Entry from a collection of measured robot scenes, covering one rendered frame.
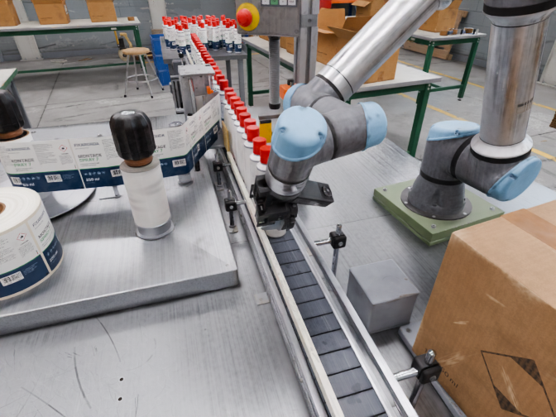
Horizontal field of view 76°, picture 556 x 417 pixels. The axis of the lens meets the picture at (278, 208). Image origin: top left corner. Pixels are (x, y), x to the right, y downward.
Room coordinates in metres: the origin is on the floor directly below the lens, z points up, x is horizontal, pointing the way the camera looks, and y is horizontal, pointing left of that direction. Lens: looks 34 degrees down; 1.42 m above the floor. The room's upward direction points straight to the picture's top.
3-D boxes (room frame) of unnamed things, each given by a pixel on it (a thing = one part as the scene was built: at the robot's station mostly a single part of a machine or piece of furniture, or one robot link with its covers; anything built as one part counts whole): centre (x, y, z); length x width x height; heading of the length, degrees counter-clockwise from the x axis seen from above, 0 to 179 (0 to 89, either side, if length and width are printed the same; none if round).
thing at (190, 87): (1.25, 0.27, 1.01); 0.14 x 0.13 x 0.26; 16
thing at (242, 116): (0.97, 0.09, 0.98); 0.05 x 0.05 x 0.20
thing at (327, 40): (3.04, -0.50, 0.96); 0.53 x 0.45 x 0.37; 114
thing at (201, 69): (1.24, 0.27, 1.14); 0.14 x 0.11 x 0.01; 16
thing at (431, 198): (0.86, -0.45, 0.92); 0.15 x 0.15 x 0.10
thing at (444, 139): (0.85, -0.45, 1.04); 0.13 x 0.12 x 0.14; 25
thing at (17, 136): (0.86, 0.68, 1.04); 0.09 x 0.09 x 0.29
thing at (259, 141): (0.80, 0.04, 0.98); 0.05 x 0.05 x 0.20
